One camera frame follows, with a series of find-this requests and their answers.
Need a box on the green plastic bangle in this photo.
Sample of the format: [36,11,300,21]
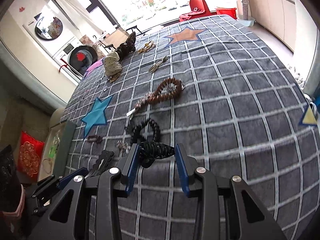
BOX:
[48,144,58,159]

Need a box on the clear plastic hair comb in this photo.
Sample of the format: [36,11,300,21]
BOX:
[53,130,61,147]

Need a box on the black hair claw clip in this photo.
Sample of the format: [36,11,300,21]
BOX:
[86,150,114,178]

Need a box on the red embroidered cushion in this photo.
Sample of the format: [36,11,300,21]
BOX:
[17,131,44,182]

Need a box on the grey open storage box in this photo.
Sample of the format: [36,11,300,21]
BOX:
[37,120,76,181]

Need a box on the beige leather armchair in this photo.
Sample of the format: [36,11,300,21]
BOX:
[49,108,65,128]

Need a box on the grey plaid bedspread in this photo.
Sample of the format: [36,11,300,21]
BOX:
[63,16,319,239]

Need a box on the cream polka dot scrunchie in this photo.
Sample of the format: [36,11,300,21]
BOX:
[102,51,123,77]

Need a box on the gold hair clip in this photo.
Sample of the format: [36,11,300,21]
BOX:
[149,56,169,73]

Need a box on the dark patterned scrunchie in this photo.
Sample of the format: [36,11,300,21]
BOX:
[116,31,136,61]

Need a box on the wooden folding chair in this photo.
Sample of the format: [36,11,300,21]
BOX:
[98,25,144,53]

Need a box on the white washing machine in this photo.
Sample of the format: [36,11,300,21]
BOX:
[23,5,98,84]

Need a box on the light blue basin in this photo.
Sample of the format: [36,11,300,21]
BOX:
[237,15,255,28]

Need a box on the red plastic chair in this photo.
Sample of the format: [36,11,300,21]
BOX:
[179,0,217,22]

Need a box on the red plastic bucket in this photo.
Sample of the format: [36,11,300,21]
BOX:
[215,7,237,20]

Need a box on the beige low cabinet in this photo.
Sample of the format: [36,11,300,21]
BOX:
[248,0,297,51]

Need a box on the brown wooden bead bracelet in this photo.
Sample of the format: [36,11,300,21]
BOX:
[147,77,186,105]

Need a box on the gold chain under scrunchie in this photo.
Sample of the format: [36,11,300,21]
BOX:
[107,72,123,84]

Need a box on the red handled mop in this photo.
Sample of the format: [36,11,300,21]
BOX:
[59,58,82,80]

